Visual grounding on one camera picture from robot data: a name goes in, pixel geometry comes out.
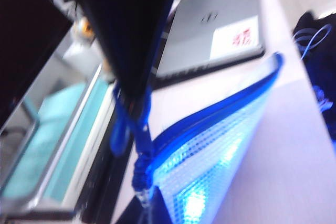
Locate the transparent file bag blue zipper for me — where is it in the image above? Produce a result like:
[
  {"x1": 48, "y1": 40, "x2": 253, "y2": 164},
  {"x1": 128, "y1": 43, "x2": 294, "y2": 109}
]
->
[{"x1": 108, "y1": 51, "x2": 286, "y2": 224}]

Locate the teal book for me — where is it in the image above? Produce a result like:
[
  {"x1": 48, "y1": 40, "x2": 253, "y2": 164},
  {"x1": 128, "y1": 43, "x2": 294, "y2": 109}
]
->
[{"x1": 39, "y1": 77, "x2": 114, "y2": 202}]

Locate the thin blue cable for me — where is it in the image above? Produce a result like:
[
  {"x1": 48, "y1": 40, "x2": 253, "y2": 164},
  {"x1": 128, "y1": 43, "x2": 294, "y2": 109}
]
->
[{"x1": 293, "y1": 23, "x2": 333, "y2": 61}]

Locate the black fabric bag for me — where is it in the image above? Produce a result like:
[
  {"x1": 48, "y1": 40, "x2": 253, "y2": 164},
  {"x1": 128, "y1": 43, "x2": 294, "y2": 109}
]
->
[{"x1": 292, "y1": 10, "x2": 336, "y2": 142}]

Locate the white square container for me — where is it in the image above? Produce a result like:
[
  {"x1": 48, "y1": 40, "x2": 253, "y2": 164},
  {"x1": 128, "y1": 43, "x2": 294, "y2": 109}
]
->
[{"x1": 62, "y1": 36, "x2": 106, "y2": 70}]

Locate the black AOC monitor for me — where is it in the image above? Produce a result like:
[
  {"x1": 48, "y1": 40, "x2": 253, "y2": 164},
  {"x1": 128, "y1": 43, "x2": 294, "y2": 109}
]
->
[{"x1": 0, "y1": 0, "x2": 79, "y2": 128}]

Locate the silver laptop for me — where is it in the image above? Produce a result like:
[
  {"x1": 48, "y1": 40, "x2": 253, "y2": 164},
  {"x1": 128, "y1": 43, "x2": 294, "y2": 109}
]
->
[{"x1": 156, "y1": 0, "x2": 266, "y2": 78}]

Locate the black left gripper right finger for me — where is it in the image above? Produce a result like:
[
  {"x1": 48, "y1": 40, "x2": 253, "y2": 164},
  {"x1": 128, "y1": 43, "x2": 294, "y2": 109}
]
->
[{"x1": 115, "y1": 0, "x2": 180, "y2": 100}]

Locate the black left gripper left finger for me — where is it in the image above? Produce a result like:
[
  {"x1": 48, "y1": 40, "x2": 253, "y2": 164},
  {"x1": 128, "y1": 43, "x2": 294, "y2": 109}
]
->
[{"x1": 43, "y1": 0, "x2": 133, "y2": 100}]

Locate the sunflower plush toy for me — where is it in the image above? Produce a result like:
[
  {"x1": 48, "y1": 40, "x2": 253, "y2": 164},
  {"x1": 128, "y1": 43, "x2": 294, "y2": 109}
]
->
[{"x1": 72, "y1": 16, "x2": 95, "y2": 39}]

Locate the black flat box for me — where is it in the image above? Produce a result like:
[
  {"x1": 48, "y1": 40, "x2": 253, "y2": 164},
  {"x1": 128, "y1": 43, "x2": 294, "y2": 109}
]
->
[
  {"x1": 78, "y1": 119, "x2": 132, "y2": 224},
  {"x1": 104, "y1": 142, "x2": 144, "y2": 224}
]

